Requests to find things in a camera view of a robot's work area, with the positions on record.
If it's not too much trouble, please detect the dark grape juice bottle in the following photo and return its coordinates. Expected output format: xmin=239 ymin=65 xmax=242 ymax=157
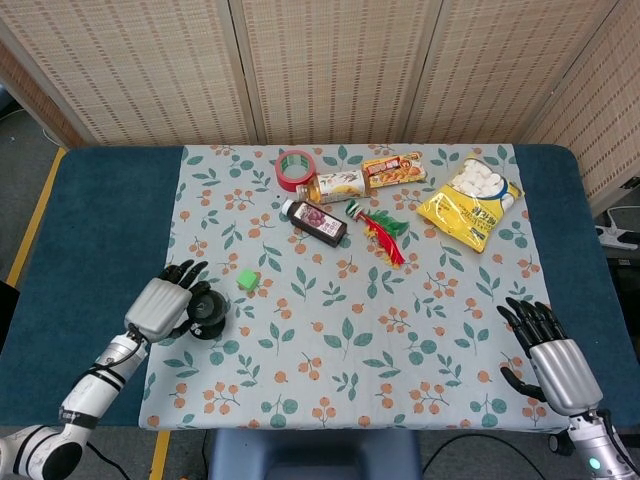
xmin=281 ymin=198 xmax=349 ymax=247

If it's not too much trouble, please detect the bamboo folding screen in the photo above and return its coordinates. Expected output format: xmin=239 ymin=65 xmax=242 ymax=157
xmin=0 ymin=0 xmax=640 ymax=211

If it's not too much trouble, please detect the orange snack box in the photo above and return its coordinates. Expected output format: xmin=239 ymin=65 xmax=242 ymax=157
xmin=361 ymin=151 xmax=429 ymax=190

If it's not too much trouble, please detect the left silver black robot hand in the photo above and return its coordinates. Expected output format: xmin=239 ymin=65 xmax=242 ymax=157
xmin=124 ymin=259 xmax=214 ymax=346

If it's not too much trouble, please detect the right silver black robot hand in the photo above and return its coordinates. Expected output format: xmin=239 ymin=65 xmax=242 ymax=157
xmin=497 ymin=297 xmax=604 ymax=416

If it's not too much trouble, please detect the yellow tea bottle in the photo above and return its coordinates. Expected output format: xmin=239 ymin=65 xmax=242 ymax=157
xmin=294 ymin=168 xmax=370 ymax=205

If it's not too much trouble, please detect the black round puck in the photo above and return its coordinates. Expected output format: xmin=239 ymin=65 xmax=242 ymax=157
xmin=188 ymin=292 xmax=232 ymax=326

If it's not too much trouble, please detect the red tape roll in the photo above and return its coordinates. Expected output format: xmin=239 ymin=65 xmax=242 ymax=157
xmin=276 ymin=148 xmax=319 ymax=193

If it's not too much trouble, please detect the floral tablecloth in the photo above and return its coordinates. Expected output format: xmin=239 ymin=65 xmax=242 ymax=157
xmin=137 ymin=143 xmax=581 ymax=434

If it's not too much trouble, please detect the yellow marshmallow bag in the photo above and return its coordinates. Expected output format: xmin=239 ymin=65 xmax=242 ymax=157
xmin=416 ymin=152 xmax=525 ymax=255

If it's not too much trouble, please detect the red green feather shuttlecock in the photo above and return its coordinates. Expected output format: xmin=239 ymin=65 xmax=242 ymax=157
xmin=344 ymin=199 xmax=409 ymax=271

